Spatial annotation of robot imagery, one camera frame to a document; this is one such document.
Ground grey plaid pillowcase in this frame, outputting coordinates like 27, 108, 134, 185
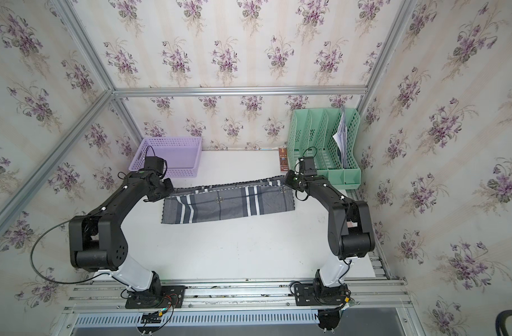
161, 176, 295, 225

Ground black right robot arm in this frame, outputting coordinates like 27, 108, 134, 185
285, 170, 376, 290

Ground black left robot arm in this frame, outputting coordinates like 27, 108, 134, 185
69, 170, 175, 297

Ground small brown box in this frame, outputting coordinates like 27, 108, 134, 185
278, 146, 289, 172

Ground purple perforated plastic basket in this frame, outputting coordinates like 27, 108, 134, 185
128, 137, 203, 178

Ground green plastic file organizer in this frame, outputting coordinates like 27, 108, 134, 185
287, 108, 361, 190

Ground white papers in organizer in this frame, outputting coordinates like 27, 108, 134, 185
332, 107, 348, 169

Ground black chair part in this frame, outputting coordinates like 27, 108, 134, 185
495, 309, 512, 336

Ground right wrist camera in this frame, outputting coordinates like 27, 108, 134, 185
299, 157, 318, 176

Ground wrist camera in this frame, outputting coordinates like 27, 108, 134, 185
299, 157, 318, 176
143, 156, 168, 174

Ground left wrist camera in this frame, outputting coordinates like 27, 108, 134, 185
143, 156, 168, 174

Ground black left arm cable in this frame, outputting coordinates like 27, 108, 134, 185
29, 218, 101, 286

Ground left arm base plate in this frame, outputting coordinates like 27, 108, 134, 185
125, 286, 187, 309

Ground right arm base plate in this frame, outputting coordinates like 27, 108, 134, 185
289, 281, 351, 307

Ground aluminium rail frame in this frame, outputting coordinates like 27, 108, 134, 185
52, 279, 425, 335

